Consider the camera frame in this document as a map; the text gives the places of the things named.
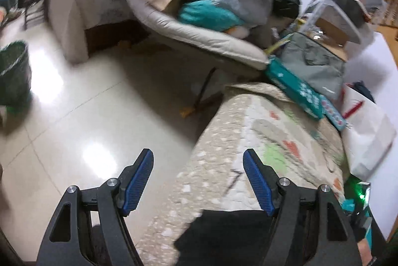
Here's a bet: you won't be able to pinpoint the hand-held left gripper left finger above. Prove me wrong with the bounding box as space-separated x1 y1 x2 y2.
36 148 154 266

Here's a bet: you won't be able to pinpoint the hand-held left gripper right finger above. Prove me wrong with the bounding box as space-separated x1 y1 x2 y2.
243 148 367 266

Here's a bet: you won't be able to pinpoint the black pants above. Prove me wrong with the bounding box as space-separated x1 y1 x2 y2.
173 208 311 266

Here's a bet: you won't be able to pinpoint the white paper shopping bag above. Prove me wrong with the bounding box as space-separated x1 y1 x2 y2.
340 84 397 181

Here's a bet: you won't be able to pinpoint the patterned quilted bed blanket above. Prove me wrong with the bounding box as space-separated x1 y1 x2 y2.
137 82 352 266

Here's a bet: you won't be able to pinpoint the small teal printed box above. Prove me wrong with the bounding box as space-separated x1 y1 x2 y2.
320 96 348 131

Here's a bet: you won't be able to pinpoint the large teal printed box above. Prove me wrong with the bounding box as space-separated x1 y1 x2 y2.
266 56 325 120

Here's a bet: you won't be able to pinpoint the grey fabric bag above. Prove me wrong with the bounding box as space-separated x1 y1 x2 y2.
280 33 346 102

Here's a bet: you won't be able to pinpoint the beige padded lounge chair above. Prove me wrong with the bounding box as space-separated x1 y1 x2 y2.
124 0 271 117

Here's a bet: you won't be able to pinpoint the green mesh waste basket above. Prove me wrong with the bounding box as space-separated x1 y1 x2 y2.
0 40 33 106

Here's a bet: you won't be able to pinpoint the teal plush cloth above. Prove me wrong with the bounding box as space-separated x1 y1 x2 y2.
179 0 249 33

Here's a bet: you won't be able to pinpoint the table with white tablecloth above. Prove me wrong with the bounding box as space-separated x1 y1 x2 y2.
50 0 147 64

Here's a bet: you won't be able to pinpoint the clear plastic drawer unit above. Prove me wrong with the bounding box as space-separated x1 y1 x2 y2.
298 0 388 61

